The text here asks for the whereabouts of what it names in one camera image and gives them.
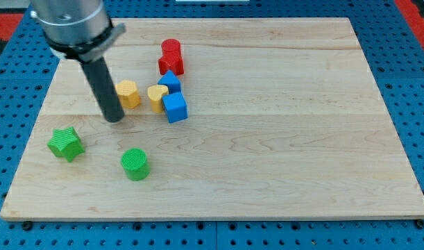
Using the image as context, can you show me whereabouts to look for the light wooden board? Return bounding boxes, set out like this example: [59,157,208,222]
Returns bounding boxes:
[0,17,424,222]

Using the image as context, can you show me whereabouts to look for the blue triangle block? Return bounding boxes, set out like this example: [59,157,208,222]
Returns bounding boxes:
[158,70,181,94]

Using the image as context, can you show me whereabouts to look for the red star block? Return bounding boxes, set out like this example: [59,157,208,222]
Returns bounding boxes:
[158,52,184,76]

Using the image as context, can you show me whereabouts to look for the red cylinder block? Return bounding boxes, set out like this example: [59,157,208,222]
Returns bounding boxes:
[161,38,182,56]

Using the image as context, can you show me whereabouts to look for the green star block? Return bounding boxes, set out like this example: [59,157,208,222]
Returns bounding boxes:
[47,126,85,163]

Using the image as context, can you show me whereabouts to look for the green cylinder block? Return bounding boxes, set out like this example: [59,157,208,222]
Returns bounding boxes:
[121,148,150,181]

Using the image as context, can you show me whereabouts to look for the yellow hexagon block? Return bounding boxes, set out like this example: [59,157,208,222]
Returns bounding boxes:
[115,80,141,109]

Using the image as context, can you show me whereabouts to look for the blue cube block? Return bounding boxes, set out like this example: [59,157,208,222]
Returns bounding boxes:
[162,92,188,123]

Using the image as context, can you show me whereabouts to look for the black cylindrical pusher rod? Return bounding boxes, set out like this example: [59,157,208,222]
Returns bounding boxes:
[81,57,125,123]

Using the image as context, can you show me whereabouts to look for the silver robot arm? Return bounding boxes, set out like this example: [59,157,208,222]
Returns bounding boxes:
[31,0,126,63]

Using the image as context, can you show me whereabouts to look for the yellow heart block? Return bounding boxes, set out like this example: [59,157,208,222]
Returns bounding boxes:
[147,85,169,113]

